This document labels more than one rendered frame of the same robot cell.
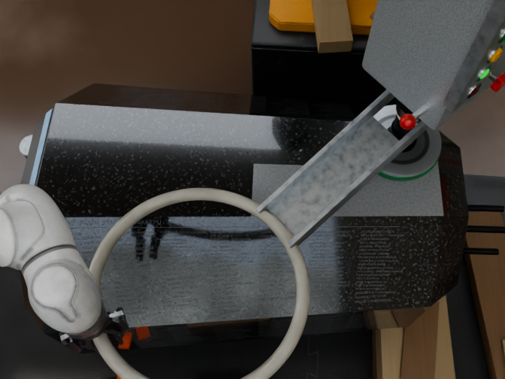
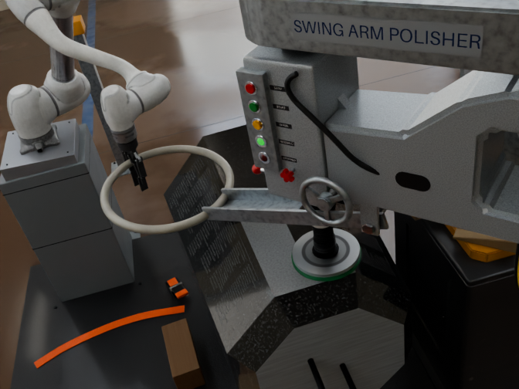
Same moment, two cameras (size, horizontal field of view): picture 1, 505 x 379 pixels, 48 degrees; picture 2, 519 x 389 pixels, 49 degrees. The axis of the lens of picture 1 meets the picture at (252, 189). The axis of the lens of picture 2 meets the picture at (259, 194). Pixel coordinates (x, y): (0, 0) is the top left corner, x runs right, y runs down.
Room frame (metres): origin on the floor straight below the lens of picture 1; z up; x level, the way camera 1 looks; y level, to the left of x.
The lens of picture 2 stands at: (0.29, -1.64, 2.11)
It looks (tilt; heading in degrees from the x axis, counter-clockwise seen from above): 37 degrees down; 78
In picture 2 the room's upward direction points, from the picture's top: 12 degrees counter-clockwise
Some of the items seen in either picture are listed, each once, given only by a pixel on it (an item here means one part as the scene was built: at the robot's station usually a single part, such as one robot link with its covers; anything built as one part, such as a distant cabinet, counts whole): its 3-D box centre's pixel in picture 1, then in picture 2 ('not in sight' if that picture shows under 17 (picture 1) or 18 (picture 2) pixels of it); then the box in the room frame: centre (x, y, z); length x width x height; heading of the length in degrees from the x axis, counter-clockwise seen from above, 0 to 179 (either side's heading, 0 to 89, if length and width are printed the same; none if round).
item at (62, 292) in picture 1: (61, 289); (119, 105); (0.27, 0.33, 1.21); 0.13 x 0.11 x 0.16; 29
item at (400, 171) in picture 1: (399, 140); (325, 251); (0.73, -0.39, 0.87); 0.21 x 0.21 x 0.01
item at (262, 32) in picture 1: (334, 49); (496, 275); (1.44, -0.35, 0.37); 0.66 x 0.66 x 0.74; 83
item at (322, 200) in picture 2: not in sight; (332, 193); (0.71, -0.56, 1.22); 0.15 x 0.10 x 0.15; 127
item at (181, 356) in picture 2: not in sight; (182, 354); (0.17, 0.11, 0.07); 0.30 x 0.12 x 0.12; 88
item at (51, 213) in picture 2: not in sight; (73, 214); (-0.14, 0.97, 0.40); 0.50 x 0.50 x 0.80; 84
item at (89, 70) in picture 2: not in sight; (100, 99); (0.16, 1.95, 0.54); 0.20 x 0.20 x 1.09; 83
